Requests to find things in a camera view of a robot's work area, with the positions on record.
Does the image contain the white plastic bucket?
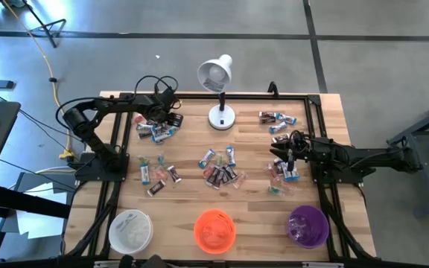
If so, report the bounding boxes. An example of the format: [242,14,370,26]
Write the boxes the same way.
[108,208,154,255]

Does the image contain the silver frame bracket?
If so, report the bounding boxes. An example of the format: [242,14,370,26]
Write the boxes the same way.
[302,261,345,268]
[93,260,137,268]

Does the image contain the black tripod stand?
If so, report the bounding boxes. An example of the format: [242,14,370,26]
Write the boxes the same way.
[22,0,68,48]

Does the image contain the orange plastic bucket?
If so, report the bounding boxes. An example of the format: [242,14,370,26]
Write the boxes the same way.
[193,208,237,255]

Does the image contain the black table clamp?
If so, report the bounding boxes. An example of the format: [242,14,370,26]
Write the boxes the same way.
[267,80,280,98]

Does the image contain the white desk lamp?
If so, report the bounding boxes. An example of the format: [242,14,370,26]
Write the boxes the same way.
[197,54,236,131]

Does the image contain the purple plastic bucket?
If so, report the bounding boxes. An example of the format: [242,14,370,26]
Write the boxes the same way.
[286,204,330,249]

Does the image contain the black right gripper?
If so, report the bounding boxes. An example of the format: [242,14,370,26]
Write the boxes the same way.
[269,130,314,173]

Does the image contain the black crossbeam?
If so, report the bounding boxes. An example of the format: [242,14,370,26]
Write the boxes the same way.
[0,182,72,220]

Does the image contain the yellow extension cable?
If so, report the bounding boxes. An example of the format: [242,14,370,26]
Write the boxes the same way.
[0,0,76,160]

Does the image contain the white paper sheets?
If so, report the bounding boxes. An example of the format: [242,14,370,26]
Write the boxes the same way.
[15,181,69,240]

